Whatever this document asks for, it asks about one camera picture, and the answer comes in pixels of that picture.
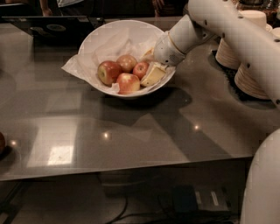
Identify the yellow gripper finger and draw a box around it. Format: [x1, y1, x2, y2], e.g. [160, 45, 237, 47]
[140, 48, 154, 62]
[141, 62, 166, 87]

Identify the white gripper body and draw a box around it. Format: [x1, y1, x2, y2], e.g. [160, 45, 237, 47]
[153, 31, 186, 67]

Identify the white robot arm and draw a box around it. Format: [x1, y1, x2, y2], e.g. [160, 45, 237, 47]
[151, 0, 280, 224]

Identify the top red yellow apple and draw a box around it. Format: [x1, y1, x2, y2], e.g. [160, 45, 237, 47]
[116, 54, 137, 73]

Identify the white ceramic bowl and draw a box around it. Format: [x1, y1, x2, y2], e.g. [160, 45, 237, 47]
[77, 19, 177, 98]

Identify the front pale red apple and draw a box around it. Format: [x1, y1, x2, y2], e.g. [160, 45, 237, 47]
[116, 73, 140, 95]

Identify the left red green apple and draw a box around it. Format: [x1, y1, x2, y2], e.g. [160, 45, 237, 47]
[97, 60, 123, 86]

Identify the white paper liner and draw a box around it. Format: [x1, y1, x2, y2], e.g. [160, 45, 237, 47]
[60, 27, 176, 95]

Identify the rear stack of paper plates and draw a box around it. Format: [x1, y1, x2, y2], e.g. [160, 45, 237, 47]
[215, 38, 241, 70]

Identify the stack of paper plates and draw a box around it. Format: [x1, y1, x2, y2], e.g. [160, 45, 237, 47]
[215, 38, 241, 70]
[234, 27, 280, 101]

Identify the front stack of paper plates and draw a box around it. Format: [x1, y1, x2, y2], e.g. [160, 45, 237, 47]
[234, 27, 280, 101]

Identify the person in grey shirt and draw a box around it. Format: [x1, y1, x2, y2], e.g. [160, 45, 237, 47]
[39, 0, 99, 17]

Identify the stack of white paper bowls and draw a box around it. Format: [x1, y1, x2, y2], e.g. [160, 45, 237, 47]
[240, 10, 267, 29]

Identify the black mat under plates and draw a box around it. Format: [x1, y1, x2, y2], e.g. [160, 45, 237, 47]
[216, 60, 270, 102]

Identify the black laptop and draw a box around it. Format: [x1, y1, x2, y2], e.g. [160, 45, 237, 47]
[3, 16, 105, 43]

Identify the black power box under table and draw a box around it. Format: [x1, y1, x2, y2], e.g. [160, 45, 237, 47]
[171, 185, 231, 215]

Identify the black cable under table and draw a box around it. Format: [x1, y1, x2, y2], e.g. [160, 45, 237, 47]
[104, 195, 243, 224]

